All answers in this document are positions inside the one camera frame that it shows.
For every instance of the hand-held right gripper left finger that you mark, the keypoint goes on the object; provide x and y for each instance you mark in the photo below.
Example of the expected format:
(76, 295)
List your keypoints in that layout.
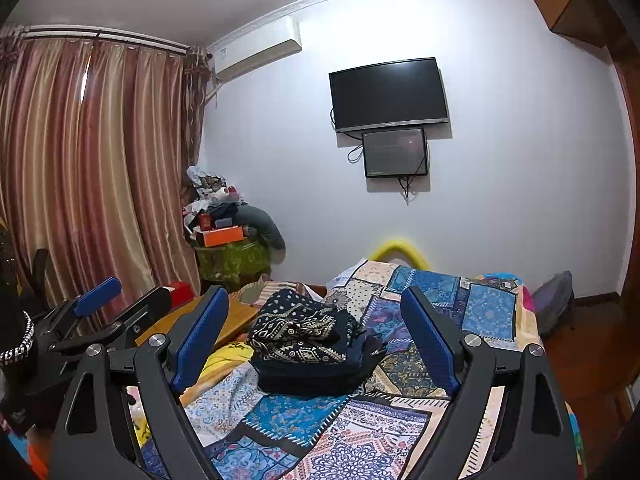
(195, 340)

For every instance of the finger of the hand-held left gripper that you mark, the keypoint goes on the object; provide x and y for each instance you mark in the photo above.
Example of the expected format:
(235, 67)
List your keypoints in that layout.
(97, 292)
(145, 307)

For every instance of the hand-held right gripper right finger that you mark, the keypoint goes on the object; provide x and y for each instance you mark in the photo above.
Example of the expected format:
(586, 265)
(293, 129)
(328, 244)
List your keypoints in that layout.
(430, 340)

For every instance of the navy patterned hooded jacket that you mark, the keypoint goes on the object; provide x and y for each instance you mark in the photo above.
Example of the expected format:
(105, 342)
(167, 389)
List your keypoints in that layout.
(295, 330)

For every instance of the yellow cloth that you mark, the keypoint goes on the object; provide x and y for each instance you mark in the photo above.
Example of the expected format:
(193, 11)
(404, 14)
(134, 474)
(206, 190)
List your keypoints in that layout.
(225, 357)

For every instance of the red box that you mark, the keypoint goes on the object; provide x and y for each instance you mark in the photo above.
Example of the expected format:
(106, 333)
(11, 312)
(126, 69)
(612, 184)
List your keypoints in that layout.
(181, 292)

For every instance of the wooden folding lap table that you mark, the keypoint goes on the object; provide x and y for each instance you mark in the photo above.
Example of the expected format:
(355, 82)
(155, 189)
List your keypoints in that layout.
(235, 317)

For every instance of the striped pink cloth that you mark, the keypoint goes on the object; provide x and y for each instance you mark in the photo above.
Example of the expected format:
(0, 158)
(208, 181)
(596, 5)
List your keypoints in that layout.
(265, 290)

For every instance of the blue patchwork blanket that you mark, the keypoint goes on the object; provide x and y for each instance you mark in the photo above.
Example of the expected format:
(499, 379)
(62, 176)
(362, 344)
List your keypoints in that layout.
(390, 420)

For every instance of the yellow foam tube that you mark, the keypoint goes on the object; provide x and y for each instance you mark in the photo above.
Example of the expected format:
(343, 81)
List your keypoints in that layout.
(395, 246)

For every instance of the orange box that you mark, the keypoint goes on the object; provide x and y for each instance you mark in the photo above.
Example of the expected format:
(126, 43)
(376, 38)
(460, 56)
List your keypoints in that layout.
(225, 236)

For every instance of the black folded garment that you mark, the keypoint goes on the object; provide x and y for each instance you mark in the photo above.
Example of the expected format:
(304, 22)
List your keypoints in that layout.
(320, 385)

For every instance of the grey bag on floor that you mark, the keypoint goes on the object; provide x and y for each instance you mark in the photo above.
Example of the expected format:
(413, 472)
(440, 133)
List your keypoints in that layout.
(552, 300)

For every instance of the pile of clutter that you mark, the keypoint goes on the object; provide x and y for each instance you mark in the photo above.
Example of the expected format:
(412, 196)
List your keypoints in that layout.
(210, 195)

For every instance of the striped brown curtain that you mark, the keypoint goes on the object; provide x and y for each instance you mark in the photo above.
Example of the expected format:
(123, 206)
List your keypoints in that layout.
(100, 160)

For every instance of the white curtain rod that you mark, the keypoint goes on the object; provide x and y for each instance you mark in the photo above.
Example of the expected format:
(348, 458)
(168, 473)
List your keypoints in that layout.
(100, 35)

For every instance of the white air conditioner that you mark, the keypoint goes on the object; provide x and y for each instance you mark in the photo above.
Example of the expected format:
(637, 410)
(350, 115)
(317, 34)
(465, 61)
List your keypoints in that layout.
(255, 50)

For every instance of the small black wall monitor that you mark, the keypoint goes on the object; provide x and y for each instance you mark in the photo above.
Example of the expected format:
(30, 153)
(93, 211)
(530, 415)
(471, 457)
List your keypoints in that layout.
(395, 152)

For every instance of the large black wall television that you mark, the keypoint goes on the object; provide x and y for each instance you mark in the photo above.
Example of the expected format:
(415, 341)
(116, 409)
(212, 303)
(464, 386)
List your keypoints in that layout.
(387, 92)

